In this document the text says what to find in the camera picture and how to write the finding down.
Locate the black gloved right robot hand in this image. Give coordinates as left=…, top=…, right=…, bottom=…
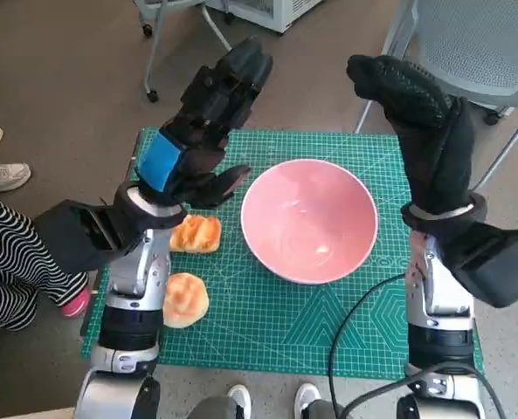
left=346, top=54, right=476, bottom=219

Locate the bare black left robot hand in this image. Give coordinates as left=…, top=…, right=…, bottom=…
left=132, top=36, right=274, bottom=210

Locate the oblong toy bread loaf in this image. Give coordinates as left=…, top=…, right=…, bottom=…
left=169, top=213, right=223, bottom=253

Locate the pink bowl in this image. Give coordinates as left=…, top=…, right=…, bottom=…
left=239, top=158, right=380, bottom=285

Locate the round toy bread bun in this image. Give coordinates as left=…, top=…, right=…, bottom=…
left=162, top=272, right=211, bottom=328

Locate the grey mesh chair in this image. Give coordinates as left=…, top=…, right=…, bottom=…
left=354, top=0, right=518, bottom=193

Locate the white appliance with vent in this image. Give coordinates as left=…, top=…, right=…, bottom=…
left=205, top=0, right=323, bottom=35

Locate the green cutting mat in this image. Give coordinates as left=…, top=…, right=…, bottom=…
left=79, top=126, right=487, bottom=381

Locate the person's pink shoe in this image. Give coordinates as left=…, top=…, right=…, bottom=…
left=60, top=288, right=92, bottom=319

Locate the person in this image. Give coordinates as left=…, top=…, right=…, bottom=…
left=0, top=189, right=92, bottom=332

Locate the white foot tip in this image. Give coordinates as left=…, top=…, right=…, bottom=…
left=294, top=382, right=323, bottom=419
left=226, top=384, right=253, bottom=419

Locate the dark grey leg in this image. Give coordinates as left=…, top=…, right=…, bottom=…
left=188, top=395, right=238, bottom=419
left=306, top=400, right=345, bottom=419

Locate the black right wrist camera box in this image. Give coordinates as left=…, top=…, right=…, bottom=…
left=437, top=222, right=518, bottom=309

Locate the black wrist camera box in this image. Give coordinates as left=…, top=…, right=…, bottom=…
left=35, top=199, right=146, bottom=274
left=437, top=222, right=518, bottom=309

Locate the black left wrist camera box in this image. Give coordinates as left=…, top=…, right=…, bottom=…
left=35, top=199, right=146, bottom=274

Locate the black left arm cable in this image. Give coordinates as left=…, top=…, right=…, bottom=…
left=153, top=322, right=167, bottom=381

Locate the long black cable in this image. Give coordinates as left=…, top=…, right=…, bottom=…
left=328, top=273, right=406, bottom=419

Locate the looped black arm cable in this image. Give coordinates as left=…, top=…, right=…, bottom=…
left=342, top=364, right=508, bottom=419

